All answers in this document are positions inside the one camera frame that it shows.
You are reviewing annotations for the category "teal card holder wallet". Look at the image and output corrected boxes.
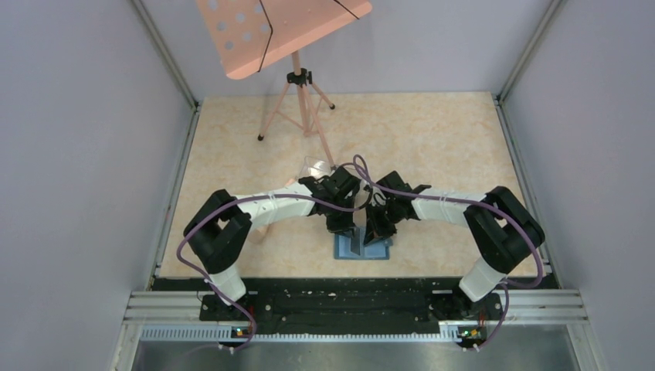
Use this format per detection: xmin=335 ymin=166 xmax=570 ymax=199
xmin=334 ymin=235 xmax=393 ymax=260

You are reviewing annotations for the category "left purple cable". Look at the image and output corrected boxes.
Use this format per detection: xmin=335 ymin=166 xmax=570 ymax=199
xmin=176 ymin=162 xmax=375 ymax=354

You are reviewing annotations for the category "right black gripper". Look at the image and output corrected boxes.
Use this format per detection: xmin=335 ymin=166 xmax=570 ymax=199
xmin=364 ymin=199 xmax=402 ymax=247

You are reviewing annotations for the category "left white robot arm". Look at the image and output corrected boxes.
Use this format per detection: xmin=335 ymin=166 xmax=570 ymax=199
xmin=183 ymin=167 xmax=361 ymax=320

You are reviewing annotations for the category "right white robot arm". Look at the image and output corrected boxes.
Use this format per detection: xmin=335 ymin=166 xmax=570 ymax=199
xmin=362 ymin=172 xmax=545 ymax=318

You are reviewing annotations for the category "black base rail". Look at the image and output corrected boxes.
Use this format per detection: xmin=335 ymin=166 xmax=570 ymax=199
xmin=199 ymin=277 xmax=503 ymax=335

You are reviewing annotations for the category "pink toy microphone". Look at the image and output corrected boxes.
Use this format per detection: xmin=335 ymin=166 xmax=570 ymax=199
xmin=247 ymin=178 xmax=297 ymax=244

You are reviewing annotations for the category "pink music stand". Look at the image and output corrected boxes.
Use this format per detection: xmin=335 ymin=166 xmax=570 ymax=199
xmin=196 ymin=1 xmax=372 ymax=166

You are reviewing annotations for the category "clear plastic box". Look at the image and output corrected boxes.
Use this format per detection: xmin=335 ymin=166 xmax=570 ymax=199
xmin=298 ymin=156 xmax=333 ymax=179

